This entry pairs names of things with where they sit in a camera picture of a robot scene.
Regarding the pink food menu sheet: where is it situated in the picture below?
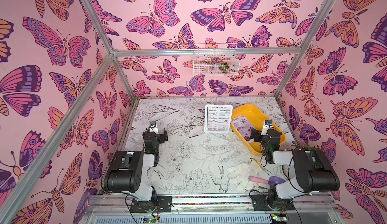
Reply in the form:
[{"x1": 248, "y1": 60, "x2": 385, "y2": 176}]
[{"x1": 231, "y1": 115, "x2": 254, "y2": 143}]

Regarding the clear acrylic menu holder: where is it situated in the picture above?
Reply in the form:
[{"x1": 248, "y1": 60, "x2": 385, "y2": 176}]
[{"x1": 204, "y1": 104, "x2": 233, "y2": 134}]

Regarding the white yellow menu sheet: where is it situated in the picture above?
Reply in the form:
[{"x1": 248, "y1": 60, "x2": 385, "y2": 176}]
[{"x1": 205, "y1": 105, "x2": 232, "y2": 131}]

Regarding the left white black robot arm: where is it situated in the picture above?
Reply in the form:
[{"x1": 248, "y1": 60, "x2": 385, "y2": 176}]
[{"x1": 101, "y1": 128, "x2": 168, "y2": 204}]

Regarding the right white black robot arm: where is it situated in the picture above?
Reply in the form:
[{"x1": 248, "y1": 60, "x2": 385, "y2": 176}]
[{"x1": 251, "y1": 127, "x2": 340, "y2": 204}]

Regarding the yellow pencil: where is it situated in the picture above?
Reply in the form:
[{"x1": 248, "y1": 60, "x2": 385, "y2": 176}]
[{"x1": 253, "y1": 159, "x2": 264, "y2": 171}]

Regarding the yellow plastic tray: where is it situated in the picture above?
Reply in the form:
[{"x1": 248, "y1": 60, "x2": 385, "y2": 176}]
[{"x1": 230, "y1": 104, "x2": 286, "y2": 156}]

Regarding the white pot green plant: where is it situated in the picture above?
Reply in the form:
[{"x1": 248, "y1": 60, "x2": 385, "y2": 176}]
[{"x1": 292, "y1": 141, "x2": 316, "y2": 151}]

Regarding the purple pink garden trowel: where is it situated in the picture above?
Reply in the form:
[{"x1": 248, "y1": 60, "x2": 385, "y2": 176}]
[{"x1": 249, "y1": 176, "x2": 286, "y2": 186}]

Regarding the white work glove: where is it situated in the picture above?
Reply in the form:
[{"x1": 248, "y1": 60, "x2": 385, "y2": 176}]
[{"x1": 227, "y1": 162, "x2": 261, "y2": 193}]

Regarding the green item in basket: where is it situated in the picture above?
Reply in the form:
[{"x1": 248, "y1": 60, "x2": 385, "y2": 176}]
[{"x1": 218, "y1": 62, "x2": 229, "y2": 74}]

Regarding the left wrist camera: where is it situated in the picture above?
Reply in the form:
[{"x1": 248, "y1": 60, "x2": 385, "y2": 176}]
[{"x1": 149, "y1": 121, "x2": 159, "y2": 134}]

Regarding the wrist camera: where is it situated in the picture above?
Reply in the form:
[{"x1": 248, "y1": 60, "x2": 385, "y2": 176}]
[
  {"x1": 149, "y1": 121, "x2": 159, "y2": 134},
  {"x1": 261, "y1": 120, "x2": 273, "y2": 135}
]

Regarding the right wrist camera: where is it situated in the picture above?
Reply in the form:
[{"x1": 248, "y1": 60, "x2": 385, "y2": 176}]
[{"x1": 261, "y1": 120, "x2": 273, "y2": 135}]

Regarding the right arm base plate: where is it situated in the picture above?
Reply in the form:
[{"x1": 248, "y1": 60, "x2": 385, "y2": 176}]
[{"x1": 250, "y1": 193, "x2": 295, "y2": 212}]

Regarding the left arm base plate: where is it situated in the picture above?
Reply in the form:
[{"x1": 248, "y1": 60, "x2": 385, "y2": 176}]
[{"x1": 130, "y1": 195, "x2": 172, "y2": 213}]

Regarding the aluminium front rail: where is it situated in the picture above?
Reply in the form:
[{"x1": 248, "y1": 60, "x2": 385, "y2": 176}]
[{"x1": 80, "y1": 192, "x2": 345, "y2": 224}]

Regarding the white wire wall basket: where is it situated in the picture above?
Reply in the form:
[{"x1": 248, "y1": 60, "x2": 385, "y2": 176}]
[{"x1": 192, "y1": 43, "x2": 240, "y2": 77}]

